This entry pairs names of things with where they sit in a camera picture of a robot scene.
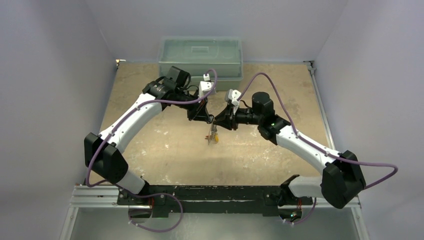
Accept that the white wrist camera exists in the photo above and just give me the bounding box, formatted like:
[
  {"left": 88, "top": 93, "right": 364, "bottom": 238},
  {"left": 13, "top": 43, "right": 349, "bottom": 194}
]
[
  {"left": 198, "top": 73, "right": 215, "bottom": 98},
  {"left": 224, "top": 89, "right": 241, "bottom": 107}
]

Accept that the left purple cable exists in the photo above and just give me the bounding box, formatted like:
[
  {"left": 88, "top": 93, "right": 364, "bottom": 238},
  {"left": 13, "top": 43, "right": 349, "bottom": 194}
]
[{"left": 85, "top": 68, "right": 218, "bottom": 233}]

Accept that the metal keyring with keys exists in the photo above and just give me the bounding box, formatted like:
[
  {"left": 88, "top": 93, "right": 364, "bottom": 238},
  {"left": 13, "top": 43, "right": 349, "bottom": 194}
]
[{"left": 205, "top": 123, "right": 218, "bottom": 145}]

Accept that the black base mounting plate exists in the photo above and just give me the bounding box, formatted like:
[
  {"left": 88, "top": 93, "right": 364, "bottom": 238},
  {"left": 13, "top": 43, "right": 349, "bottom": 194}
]
[{"left": 117, "top": 185, "right": 313, "bottom": 218}]

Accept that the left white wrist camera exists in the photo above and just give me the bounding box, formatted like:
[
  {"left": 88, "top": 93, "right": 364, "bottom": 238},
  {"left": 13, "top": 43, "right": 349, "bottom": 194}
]
[{"left": 198, "top": 73, "right": 215, "bottom": 98}]

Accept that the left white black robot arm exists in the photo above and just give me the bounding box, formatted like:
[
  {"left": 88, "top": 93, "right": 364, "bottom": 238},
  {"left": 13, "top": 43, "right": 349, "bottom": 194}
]
[{"left": 84, "top": 66, "right": 218, "bottom": 205}]

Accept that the purple cable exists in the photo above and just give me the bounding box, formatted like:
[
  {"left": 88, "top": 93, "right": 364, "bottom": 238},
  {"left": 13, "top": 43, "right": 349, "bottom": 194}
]
[
  {"left": 236, "top": 72, "right": 399, "bottom": 226},
  {"left": 85, "top": 68, "right": 218, "bottom": 233}
]

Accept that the green plastic storage box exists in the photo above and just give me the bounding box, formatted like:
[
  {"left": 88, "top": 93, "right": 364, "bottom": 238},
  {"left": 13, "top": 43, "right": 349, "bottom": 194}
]
[{"left": 158, "top": 36, "right": 243, "bottom": 91}]

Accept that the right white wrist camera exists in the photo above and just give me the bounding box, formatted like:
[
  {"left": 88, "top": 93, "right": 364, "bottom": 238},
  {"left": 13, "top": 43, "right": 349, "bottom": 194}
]
[{"left": 224, "top": 89, "right": 241, "bottom": 107}]

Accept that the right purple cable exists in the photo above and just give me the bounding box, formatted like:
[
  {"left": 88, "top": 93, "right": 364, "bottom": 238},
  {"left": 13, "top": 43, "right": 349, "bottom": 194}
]
[{"left": 236, "top": 72, "right": 399, "bottom": 226}]

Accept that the right aluminium table edge rail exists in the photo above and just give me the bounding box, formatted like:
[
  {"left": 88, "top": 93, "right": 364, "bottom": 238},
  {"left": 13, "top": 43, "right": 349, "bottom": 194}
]
[{"left": 303, "top": 60, "right": 370, "bottom": 240}]

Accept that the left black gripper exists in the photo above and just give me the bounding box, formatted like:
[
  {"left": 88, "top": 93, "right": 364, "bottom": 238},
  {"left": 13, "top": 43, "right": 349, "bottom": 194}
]
[{"left": 174, "top": 89, "right": 211, "bottom": 122}]

